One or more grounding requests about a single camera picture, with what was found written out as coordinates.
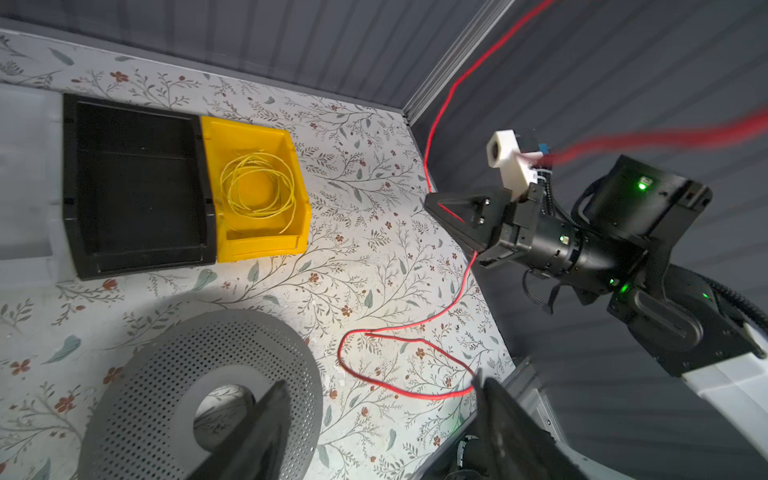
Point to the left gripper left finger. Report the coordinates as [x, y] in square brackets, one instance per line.
[243, 433]

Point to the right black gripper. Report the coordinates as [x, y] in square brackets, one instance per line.
[484, 221]

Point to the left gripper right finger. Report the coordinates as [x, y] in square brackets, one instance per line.
[513, 445]

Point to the grey perforated spool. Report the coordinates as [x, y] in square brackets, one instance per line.
[143, 426]

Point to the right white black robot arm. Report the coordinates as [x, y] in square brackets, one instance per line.
[617, 242]

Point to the yellow plastic bin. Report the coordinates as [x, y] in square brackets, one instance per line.
[261, 203]

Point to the black plastic bin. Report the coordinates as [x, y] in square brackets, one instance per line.
[136, 191]

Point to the white plastic bin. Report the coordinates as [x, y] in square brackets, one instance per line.
[34, 246]

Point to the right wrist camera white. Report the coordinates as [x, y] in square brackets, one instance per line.
[520, 159]

